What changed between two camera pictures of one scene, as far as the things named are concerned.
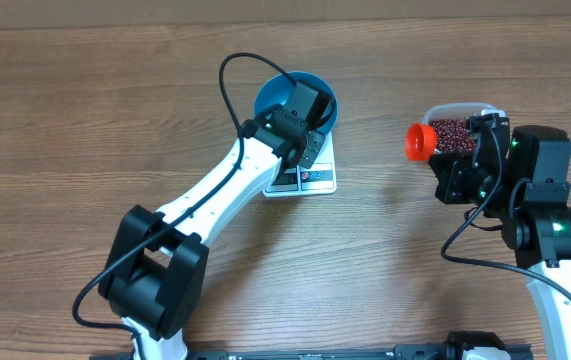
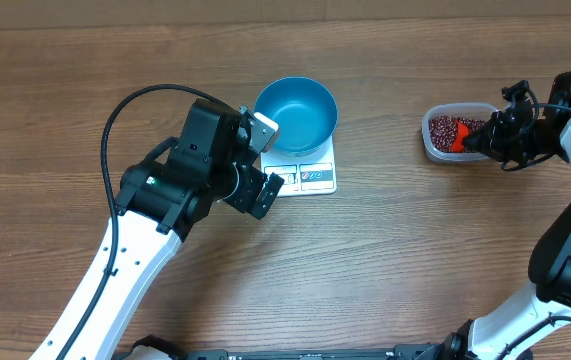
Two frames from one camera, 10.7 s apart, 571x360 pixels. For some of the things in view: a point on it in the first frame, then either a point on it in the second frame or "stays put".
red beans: (453, 136) stays put
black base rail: (402, 352) stays put
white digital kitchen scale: (319, 180) stays put
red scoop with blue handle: (420, 141) → (462, 131)
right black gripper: (447, 176) → (501, 132)
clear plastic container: (460, 110) stays put
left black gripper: (312, 148) → (253, 185)
